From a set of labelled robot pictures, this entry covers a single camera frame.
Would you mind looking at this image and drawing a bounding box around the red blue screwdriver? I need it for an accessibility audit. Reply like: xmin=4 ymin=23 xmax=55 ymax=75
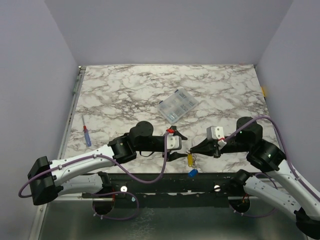
xmin=81 ymin=115 xmax=92 ymax=147

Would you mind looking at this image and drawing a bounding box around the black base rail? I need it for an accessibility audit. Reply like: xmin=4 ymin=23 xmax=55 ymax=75
xmin=82 ymin=172 xmax=271 ymax=208

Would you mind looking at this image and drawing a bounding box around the blue key tag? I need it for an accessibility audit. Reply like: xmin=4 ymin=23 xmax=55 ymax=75
xmin=188 ymin=169 xmax=199 ymax=178

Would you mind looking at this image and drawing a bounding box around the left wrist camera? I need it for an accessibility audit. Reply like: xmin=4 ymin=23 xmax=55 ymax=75
xmin=166 ymin=135 xmax=182 ymax=151

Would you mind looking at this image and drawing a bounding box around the clear plastic screw box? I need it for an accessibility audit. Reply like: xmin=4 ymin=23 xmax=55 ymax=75
xmin=157 ymin=88 xmax=199 ymax=124

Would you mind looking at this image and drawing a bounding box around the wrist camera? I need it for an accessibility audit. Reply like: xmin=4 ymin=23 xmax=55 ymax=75
xmin=206 ymin=126 xmax=225 ymax=141
xmin=166 ymin=135 xmax=182 ymax=151

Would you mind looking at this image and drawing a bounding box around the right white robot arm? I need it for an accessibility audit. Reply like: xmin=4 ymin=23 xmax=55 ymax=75
xmin=189 ymin=116 xmax=320 ymax=240

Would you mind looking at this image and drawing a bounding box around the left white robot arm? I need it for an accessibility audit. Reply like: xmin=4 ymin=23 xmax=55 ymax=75
xmin=27 ymin=121 xmax=187 ymax=206

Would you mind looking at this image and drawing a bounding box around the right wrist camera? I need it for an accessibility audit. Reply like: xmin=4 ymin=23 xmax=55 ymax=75
xmin=206 ymin=126 xmax=225 ymax=141

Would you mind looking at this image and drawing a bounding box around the yellow wall tag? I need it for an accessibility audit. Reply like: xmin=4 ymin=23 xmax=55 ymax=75
xmin=261 ymin=86 xmax=267 ymax=98

